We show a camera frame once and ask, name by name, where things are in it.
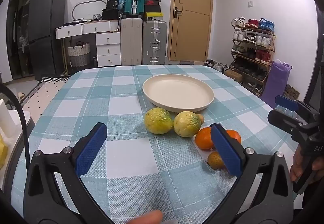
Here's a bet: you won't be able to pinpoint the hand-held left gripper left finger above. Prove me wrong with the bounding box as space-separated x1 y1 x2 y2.
23 122 114 224

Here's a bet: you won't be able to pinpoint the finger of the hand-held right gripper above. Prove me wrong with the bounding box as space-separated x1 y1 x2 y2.
268 110 308 138
275 96 321 119

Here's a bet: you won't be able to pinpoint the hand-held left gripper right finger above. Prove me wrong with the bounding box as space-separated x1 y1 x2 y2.
204 123 295 224

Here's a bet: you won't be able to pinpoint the orange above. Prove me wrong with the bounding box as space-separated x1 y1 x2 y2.
194 127 215 151
226 130 242 145

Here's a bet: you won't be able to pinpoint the cream round plate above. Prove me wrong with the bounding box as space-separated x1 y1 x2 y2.
142 74 215 113

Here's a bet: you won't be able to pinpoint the person's right hand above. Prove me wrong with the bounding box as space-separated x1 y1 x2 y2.
289 145 324 183

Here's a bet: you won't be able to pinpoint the person's left hand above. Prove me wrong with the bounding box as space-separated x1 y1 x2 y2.
125 210 164 224

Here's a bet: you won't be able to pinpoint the brown woven basket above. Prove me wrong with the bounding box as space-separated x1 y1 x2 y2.
283 84 300 100

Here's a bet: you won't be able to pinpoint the small yellow speckled fruit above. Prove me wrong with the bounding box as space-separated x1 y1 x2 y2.
208 151 226 170

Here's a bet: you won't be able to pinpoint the purple bag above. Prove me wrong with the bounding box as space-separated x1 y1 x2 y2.
261 59 290 108

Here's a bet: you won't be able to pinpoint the yellow-green lemon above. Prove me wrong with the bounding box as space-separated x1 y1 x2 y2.
173 111 201 138
144 108 174 135

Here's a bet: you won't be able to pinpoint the brown cardboard box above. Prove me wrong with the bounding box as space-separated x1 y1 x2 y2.
225 70 243 83

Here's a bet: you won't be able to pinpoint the wooden shoe rack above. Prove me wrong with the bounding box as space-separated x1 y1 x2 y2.
231 17 276 93

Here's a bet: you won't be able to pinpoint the rows of racked shoes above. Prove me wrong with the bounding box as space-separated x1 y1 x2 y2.
231 17 276 91

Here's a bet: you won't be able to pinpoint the patterned white rug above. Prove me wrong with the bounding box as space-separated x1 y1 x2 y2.
20 77 71 118

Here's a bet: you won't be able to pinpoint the scattered loose sneakers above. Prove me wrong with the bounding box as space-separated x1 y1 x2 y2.
205 58 231 73

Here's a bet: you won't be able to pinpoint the white block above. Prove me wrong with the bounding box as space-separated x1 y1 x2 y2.
0 99 19 138

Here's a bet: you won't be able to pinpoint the yellow object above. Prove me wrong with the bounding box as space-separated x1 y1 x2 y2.
0 135 8 169

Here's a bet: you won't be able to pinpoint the wicker basket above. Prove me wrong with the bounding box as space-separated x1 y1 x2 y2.
67 41 91 67

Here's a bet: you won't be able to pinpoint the white desk with drawers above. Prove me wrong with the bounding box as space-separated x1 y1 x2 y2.
55 20 121 68

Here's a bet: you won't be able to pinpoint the beige suitcase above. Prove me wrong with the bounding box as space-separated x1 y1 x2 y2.
120 18 143 66

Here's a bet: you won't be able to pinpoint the tan wooden door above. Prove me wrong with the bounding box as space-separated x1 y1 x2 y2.
169 0 213 62

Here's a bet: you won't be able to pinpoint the silver suitcase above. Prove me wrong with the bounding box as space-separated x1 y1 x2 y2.
142 20 168 65

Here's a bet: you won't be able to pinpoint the dark grey fridge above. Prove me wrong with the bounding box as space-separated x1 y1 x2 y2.
28 0 67 81

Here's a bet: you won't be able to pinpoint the dark glass wardrobe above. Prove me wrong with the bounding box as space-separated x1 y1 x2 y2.
6 0 41 80

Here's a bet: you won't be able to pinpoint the black storage box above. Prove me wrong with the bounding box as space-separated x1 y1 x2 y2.
102 9 119 19

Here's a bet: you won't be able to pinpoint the oval metal hoop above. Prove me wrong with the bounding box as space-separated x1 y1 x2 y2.
71 0 107 21

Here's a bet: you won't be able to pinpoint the yellow shoe box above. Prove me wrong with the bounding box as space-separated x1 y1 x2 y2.
145 12 164 21

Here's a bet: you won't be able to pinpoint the black cable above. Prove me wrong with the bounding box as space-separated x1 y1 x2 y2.
0 84 31 164

